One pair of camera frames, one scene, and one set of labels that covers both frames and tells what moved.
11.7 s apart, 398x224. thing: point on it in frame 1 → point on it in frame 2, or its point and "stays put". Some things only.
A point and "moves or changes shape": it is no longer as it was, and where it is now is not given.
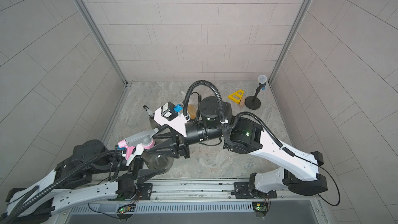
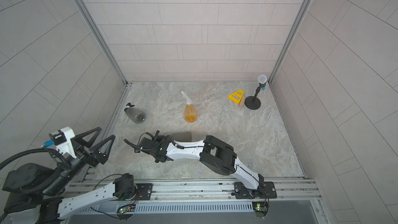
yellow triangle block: x=236 y=94 stays put
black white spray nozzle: x=150 y=113 → x=129 y=105
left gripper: x=138 y=172 → x=91 y=156
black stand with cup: x=253 y=102 stays put
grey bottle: x=154 y=124 → x=138 y=116
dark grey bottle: x=154 y=161 moves or changes shape
